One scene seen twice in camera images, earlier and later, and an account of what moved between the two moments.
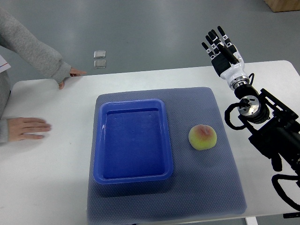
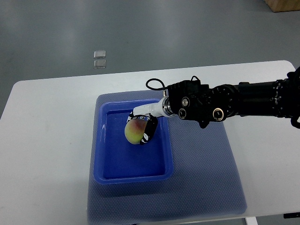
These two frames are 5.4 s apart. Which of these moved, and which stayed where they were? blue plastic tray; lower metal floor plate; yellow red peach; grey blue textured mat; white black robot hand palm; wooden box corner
Moved: white black robot hand palm; yellow red peach
Stayed: lower metal floor plate; grey blue textured mat; wooden box corner; blue plastic tray
